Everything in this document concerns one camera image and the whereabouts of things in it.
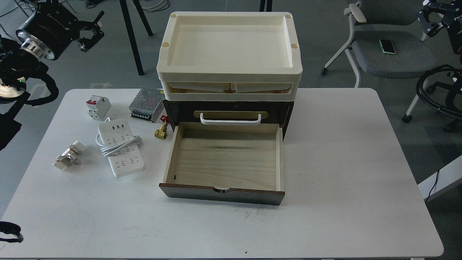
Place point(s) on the open wooden drawer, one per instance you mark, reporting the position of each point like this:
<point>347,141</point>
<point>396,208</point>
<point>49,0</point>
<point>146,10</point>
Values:
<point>226,163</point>

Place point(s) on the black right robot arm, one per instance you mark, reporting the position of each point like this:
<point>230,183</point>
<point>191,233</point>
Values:
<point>451,20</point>

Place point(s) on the cream plastic tray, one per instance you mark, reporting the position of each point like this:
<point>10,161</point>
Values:
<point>219,91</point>
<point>230,47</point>

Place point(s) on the white red circuit breaker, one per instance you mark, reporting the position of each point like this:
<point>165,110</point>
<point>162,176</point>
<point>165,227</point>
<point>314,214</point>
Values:
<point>98,107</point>

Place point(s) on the cream plastic tray lower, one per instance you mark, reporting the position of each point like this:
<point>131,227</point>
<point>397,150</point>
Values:
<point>219,91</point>

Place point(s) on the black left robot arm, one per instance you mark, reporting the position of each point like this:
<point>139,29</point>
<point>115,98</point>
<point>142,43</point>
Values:
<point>19,62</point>

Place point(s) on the grey office chair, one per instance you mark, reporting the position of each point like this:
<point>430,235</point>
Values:
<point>399,54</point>

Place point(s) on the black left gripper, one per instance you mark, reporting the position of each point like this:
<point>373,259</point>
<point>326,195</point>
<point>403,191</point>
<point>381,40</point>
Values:
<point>56,27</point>

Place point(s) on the white power strip with cable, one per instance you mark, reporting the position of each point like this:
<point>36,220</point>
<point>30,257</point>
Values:
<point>120,146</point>

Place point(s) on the white cabinet handle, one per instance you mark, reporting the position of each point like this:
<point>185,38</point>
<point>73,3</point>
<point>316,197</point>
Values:
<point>231,122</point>

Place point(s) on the green smartphone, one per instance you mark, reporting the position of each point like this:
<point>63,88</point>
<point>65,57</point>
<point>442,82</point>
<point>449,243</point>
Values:
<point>387,47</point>

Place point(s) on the metal mesh power supply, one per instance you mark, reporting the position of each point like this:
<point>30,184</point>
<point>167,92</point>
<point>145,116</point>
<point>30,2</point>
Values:
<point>147,105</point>

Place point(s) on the cream plastic tray top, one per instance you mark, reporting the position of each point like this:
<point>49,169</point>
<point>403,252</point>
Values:
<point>230,47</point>

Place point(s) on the white metal pipe fitting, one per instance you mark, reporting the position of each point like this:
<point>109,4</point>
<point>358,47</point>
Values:
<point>70,156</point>

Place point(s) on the brass valve red handle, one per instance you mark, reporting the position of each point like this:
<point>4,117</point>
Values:
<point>161,133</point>

